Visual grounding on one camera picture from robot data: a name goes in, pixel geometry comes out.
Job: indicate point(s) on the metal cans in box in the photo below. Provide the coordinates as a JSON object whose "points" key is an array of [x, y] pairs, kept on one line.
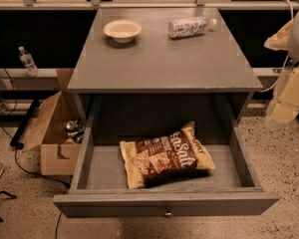
{"points": [[75, 131]]}

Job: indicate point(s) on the grey cabinet counter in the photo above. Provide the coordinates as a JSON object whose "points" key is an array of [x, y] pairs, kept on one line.
{"points": [[153, 63]]}

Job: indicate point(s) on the upright small water bottle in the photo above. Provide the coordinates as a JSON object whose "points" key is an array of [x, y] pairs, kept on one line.
{"points": [[28, 62]]}

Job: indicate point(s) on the open cardboard box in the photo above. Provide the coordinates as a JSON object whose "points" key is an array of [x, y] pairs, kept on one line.
{"points": [[58, 154]]}

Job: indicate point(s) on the lying plastic water bottle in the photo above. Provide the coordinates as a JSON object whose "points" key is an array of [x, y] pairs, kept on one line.
{"points": [[188, 27]]}

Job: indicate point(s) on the round metal drawer knob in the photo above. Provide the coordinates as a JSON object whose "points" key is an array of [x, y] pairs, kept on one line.
{"points": [[168, 213]]}

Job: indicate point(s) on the open grey top drawer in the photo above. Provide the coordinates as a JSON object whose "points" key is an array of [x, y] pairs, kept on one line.
{"points": [[100, 189]]}

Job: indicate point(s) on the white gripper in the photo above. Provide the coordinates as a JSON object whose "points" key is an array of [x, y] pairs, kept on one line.
{"points": [[285, 102]]}

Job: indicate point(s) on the brown sea salt chip bag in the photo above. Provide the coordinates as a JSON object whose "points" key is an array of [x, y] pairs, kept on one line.
{"points": [[151, 160]]}

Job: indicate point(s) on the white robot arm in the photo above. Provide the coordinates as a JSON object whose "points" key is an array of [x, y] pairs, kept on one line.
{"points": [[293, 45]]}

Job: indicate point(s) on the white paper bowl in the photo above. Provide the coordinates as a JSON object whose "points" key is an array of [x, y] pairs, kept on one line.
{"points": [[123, 31]]}

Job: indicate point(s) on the grey wall rail shelf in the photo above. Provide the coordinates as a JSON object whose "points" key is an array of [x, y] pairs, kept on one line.
{"points": [[19, 80]]}

